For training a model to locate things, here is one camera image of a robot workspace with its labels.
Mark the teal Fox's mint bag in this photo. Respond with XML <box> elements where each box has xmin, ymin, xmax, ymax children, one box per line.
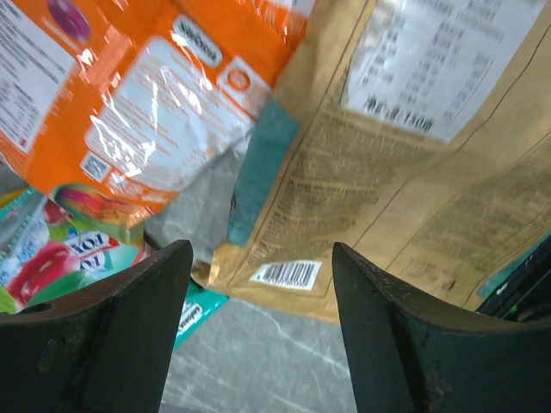
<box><xmin>0</xmin><ymin>184</ymin><xmax>229</xmax><ymax>349</ymax></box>

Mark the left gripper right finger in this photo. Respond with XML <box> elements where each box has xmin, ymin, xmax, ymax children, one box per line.
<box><xmin>331</xmin><ymin>243</ymin><xmax>550</xmax><ymax>412</ymax></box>

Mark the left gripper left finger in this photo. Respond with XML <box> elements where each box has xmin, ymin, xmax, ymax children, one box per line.
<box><xmin>1</xmin><ymin>240</ymin><xmax>193</xmax><ymax>412</ymax></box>

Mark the orange Fox's candy bag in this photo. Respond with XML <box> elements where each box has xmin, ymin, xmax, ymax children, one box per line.
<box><xmin>1</xmin><ymin>1</ymin><xmax>314</xmax><ymax>216</ymax></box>

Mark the brown paper snack bag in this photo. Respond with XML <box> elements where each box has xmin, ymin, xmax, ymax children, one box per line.
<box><xmin>194</xmin><ymin>1</ymin><xmax>550</xmax><ymax>322</ymax></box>

